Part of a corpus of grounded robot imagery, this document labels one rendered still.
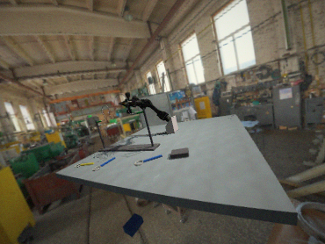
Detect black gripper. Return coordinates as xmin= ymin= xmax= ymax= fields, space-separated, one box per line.
xmin=119 ymin=92 xmax=132 ymax=114

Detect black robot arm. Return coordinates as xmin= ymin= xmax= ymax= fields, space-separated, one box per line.
xmin=130 ymin=96 xmax=170 ymax=122

